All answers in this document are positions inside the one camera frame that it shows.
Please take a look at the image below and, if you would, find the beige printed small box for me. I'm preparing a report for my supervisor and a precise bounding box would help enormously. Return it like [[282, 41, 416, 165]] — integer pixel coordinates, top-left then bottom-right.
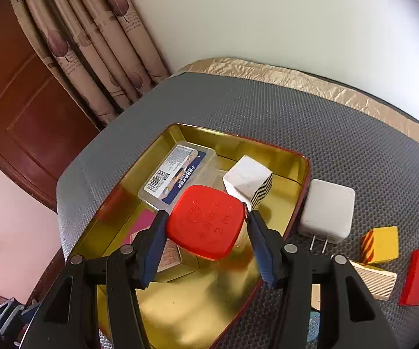
[[156, 242, 183, 273]]

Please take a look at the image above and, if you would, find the grey honeycomb mat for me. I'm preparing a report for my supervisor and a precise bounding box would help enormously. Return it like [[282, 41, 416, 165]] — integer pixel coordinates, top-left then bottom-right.
[[56, 71, 419, 349]]

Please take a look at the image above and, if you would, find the red rectangular tin box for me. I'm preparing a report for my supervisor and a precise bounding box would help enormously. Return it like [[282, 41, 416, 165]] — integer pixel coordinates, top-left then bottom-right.
[[64, 123, 312, 349]]

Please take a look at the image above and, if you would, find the brown wooden door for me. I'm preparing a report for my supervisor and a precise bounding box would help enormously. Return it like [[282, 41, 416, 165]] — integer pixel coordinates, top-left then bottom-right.
[[0, 0, 101, 211]]

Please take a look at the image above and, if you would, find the ribbed rectangular box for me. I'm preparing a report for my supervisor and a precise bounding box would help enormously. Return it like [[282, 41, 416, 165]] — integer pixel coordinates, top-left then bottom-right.
[[348, 260, 398, 302]]

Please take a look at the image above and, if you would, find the beige leaf-print curtain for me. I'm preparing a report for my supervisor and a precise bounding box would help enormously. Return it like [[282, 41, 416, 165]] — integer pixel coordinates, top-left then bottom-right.
[[7, 0, 170, 128]]

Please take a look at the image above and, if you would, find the grey blue object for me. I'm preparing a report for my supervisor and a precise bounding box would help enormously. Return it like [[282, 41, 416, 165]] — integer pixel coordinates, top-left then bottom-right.
[[0, 297, 43, 335]]

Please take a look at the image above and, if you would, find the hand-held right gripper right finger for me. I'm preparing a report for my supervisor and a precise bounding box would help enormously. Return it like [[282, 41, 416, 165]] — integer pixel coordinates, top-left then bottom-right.
[[247, 209, 394, 349]]

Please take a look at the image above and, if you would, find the pink block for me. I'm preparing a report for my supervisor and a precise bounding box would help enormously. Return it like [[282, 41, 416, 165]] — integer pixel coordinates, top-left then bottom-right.
[[122, 207, 159, 244]]

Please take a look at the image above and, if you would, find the yellow striped block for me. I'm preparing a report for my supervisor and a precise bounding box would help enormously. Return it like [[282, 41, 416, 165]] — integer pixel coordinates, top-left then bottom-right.
[[360, 226, 400, 265]]

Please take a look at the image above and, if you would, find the gold tablecloth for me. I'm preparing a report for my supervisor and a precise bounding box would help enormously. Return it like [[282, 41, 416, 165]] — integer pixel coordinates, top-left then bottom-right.
[[175, 57, 419, 153]]

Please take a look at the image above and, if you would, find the clear labelled plastic box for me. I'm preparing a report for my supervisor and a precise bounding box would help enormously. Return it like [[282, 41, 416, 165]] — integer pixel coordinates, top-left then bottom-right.
[[137, 140, 217, 213]]

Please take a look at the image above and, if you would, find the white zebra-striped cube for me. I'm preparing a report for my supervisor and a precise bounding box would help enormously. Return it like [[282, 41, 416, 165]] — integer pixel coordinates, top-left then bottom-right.
[[223, 155, 273, 211]]

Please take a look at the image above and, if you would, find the red rectangular block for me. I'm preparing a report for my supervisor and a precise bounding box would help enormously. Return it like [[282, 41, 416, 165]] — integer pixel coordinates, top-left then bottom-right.
[[399, 249, 419, 307]]

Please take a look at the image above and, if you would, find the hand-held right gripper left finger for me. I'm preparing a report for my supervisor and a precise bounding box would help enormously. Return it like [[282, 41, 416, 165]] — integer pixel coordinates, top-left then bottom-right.
[[20, 210, 170, 349]]

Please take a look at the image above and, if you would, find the white plug charger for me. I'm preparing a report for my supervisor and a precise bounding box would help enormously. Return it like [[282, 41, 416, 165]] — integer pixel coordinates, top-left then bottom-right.
[[298, 179, 356, 255]]

